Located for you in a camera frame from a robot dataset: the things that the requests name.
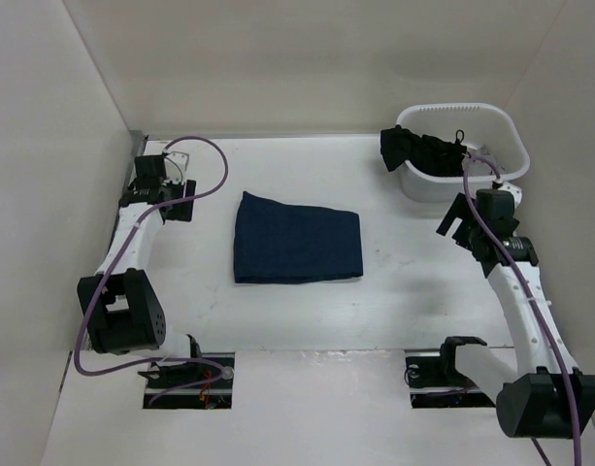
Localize dark blue denim trousers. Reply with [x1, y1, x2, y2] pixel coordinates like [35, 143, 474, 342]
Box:
[233, 191, 364, 284]

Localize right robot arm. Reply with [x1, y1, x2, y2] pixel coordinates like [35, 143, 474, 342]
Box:
[436, 187, 595, 439]

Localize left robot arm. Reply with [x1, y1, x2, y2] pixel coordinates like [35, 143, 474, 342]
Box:
[77, 152, 205, 387]

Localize grey white garment in basket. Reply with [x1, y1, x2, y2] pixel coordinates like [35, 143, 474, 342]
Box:
[464, 145, 505, 177]

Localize black garment in basket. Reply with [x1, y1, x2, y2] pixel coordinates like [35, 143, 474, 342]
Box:
[380, 125, 468, 178]

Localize white plastic laundry basket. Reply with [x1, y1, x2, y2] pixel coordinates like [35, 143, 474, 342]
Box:
[396, 103, 530, 203]

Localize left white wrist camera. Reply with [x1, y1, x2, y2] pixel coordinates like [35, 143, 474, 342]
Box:
[164, 151, 190, 183]

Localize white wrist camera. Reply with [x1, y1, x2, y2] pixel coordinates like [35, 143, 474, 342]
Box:
[491, 179, 523, 210]
[164, 151, 190, 183]

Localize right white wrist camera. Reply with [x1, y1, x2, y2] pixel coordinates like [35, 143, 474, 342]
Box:
[491, 179, 523, 210]

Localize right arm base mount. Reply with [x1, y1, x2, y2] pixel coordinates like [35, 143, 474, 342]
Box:
[403, 336, 495, 409]

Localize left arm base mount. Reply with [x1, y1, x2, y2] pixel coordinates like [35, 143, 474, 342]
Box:
[138, 353, 236, 411]

